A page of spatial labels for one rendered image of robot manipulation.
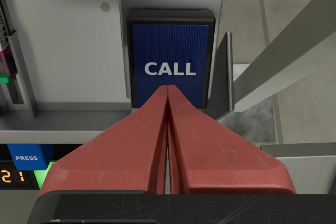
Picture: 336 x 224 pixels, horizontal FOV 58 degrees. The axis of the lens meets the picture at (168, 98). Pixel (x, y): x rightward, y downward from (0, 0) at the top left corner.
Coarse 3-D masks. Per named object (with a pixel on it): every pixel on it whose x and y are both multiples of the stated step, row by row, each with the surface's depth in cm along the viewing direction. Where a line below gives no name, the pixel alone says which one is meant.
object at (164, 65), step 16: (144, 32) 14; (160, 32) 14; (176, 32) 14; (192, 32) 14; (208, 32) 14; (144, 48) 14; (160, 48) 14; (176, 48) 14; (192, 48) 14; (144, 64) 14; (160, 64) 14; (176, 64) 14; (192, 64) 14; (144, 80) 15; (160, 80) 15; (176, 80) 15; (192, 80) 15; (144, 96) 16; (192, 96) 16
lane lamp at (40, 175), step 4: (48, 168) 26; (36, 172) 27; (40, 172) 27; (44, 172) 27; (36, 176) 27; (40, 176) 27; (44, 176) 27; (40, 180) 27; (40, 184) 27; (40, 188) 28
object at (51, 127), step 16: (16, 80) 25; (16, 112) 21; (48, 112) 22; (64, 112) 22; (80, 112) 22; (96, 112) 22; (112, 112) 22; (128, 112) 22; (0, 128) 20; (16, 128) 20; (32, 128) 20; (48, 128) 20; (64, 128) 20; (80, 128) 20; (96, 128) 20
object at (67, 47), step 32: (0, 0) 17; (32, 0) 17; (64, 0) 17; (96, 0) 17; (32, 32) 18; (64, 32) 18; (96, 32) 18; (32, 64) 20; (64, 64) 20; (96, 64) 20; (0, 96) 21; (32, 96) 21; (64, 96) 21; (96, 96) 21
